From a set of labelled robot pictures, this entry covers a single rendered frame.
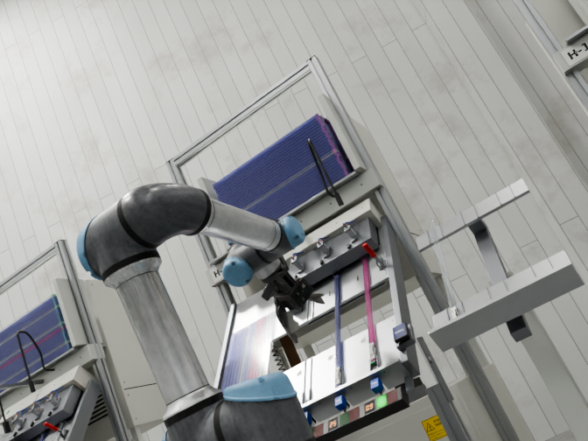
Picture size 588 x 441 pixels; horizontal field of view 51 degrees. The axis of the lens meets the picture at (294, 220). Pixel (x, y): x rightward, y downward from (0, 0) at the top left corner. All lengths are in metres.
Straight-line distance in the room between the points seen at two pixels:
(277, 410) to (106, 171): 4.91
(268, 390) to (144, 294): 0.30
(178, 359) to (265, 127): 4.29
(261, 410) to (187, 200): 0.40
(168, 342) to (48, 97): 5.44
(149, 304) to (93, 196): 4.68
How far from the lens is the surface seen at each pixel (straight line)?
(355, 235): 2.05
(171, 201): 1.15
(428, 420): 1.93
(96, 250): 1.21
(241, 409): 1.07
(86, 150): 6.02
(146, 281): 1.18
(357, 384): 1.64
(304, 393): 1.77
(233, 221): 1.27
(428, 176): 4.94
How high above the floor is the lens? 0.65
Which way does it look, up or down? 18 degrees up
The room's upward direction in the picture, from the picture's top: 25 degrees counter-clockwise
